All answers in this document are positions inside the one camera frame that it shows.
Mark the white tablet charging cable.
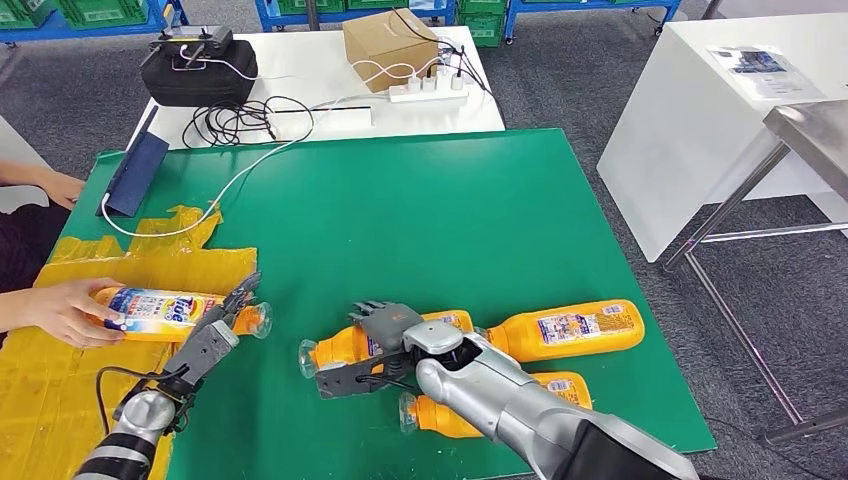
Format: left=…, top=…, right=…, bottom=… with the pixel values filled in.
left=99, top=58, right=462, bottom=240

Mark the brown cardboard box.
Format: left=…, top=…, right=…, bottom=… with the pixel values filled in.
left=342, top=7, right=442, bottom=94

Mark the white table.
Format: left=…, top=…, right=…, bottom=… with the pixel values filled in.
left=129, top=25, right=507, bottom=152

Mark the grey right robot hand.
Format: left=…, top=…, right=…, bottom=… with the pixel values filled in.
left=349, top=301, right=425, bottom=352

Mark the white flat box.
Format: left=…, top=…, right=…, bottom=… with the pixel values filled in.
left=264, top=107, right=374, bottom=139

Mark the white controller cable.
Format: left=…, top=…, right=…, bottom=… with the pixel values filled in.
left=177, top=44, right=293, bottom=84

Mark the black power cable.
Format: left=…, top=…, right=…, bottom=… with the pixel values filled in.
left=392, top=6, right=508, bottom=128

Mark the person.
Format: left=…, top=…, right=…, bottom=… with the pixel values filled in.
left=0, top=205, right=71, bottom=293

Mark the green plastic crate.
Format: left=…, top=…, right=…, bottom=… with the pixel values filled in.
left=0, top=0, right=58, bottom=29
left=59, top=0, right=150, bottom=29
left=458, top=0, right=508, bottom=48

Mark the yellow taped cardboard sheet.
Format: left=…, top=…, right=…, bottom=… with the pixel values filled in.
left=0, top=203, right=260, bottom=480

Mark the black remote controller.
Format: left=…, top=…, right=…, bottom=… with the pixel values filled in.
left=139, top=25, right=234, bottom=71

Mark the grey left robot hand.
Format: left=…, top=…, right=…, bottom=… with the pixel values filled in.
left=162, top=271, right=263, bottom=392

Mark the blue shelf rack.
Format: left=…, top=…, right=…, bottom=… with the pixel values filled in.
left=254, top=0, right=458, bottom=33
left=0, top=0, right=190, bottom=48
left=503, top=0, right=684, bottom=44

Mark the printed paper sheet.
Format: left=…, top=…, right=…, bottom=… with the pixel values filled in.
left=705, top=44, right=826, bottom=102

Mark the orange Tide detergent bottle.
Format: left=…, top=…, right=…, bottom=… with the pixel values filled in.
left=398, top=370, right=594, bottom=440
left=298, top=309, right=475, bottom=380
left=485, top=299, right=646, bottom=364
left=89, top=286, right=273, bottom=344

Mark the white cabinet desk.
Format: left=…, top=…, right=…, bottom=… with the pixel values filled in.
left=596, top=11, right=848, bottom=264

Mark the white power strip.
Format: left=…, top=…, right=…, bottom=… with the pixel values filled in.
left=388, top=82, right=470, bottom=105

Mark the person's right hand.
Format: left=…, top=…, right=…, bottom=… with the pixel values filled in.
left=26, top=278, right=127, bottom=350

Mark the person's left hand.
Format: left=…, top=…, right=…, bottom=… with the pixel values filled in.
left=36, top=168, right=86, bottom=212

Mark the coiled black cable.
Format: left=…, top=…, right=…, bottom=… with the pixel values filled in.
left=182, top=95, right=316, bottom=150

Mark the black carrying case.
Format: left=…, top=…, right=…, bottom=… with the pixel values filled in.
left=140, top=39, right=260, bottom=109

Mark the green table mat board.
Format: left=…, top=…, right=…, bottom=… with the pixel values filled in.
left=49, top=127, right=718, bottom=480

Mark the stainless steel table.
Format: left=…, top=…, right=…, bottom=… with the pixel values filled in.
left=662, top=99, right=848, bottom=445

